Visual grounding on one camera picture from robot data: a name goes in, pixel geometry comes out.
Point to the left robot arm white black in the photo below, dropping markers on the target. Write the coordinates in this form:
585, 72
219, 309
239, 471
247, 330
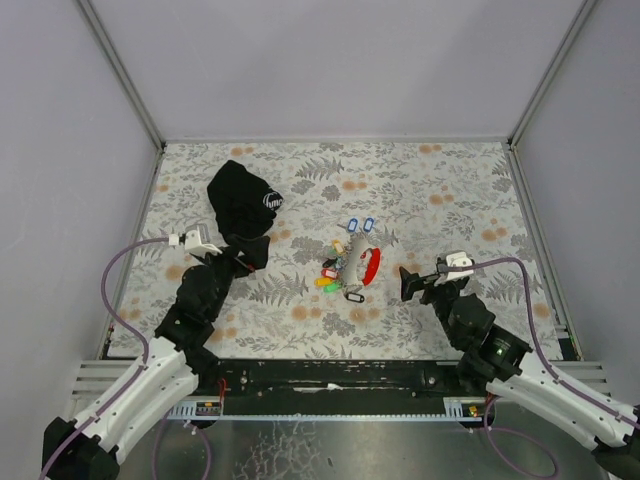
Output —
173, 364

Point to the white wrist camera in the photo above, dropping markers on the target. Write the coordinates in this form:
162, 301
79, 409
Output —
195, 241
454, 266

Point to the black drawstring bag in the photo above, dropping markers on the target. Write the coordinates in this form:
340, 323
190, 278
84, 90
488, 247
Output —
244, 204

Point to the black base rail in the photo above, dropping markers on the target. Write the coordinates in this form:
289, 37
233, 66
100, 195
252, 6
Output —
335, 387

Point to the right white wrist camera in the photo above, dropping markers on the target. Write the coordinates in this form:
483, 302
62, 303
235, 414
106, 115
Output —
454, 266

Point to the floral table mat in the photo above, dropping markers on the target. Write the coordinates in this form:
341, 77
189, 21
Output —
426, 199

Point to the grey slotted cable duct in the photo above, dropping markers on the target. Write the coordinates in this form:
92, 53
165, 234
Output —
195, 410

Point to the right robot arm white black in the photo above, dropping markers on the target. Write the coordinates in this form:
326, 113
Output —
508, 367

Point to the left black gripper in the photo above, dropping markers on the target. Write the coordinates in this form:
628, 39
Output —
239, 255

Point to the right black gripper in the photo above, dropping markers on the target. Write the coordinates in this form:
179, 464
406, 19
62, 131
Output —
426, 288

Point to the key bunch with coloured tags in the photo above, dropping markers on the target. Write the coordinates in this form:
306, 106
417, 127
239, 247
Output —
351, 266

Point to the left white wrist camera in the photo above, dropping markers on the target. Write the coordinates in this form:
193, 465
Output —
195, 241

